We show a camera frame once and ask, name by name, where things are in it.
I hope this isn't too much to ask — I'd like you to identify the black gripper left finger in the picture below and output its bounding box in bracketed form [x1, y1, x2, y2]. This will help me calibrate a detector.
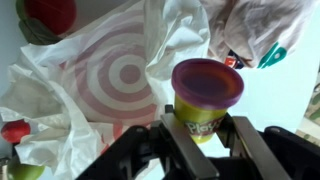
[160, 113, 220, 180]

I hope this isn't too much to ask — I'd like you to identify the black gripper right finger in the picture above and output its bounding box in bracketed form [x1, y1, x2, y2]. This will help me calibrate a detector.
[218, 113, 292, 180]

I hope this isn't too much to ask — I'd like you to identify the yellow play-doh can purple lid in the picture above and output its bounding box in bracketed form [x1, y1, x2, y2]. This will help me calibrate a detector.
[170, 58, 245, 145]

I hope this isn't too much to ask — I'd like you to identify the white plastic bag red print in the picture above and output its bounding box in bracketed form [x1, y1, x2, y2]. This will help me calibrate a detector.
[0, 0, 212, 180]

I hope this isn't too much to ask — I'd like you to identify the green avocado toy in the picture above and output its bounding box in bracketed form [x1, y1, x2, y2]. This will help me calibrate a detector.
[6, 154, 46, 180]

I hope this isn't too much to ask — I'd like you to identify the small red ball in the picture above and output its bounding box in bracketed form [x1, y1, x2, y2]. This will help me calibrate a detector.
[0, 119, 32, 145]

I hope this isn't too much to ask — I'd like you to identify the olive green cloth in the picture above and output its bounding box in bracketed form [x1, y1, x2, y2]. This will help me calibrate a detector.
[15, 0, 68, 47]

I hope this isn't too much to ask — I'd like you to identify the large red ball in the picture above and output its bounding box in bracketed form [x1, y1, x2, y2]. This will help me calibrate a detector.
[23, 0, 78, 36]

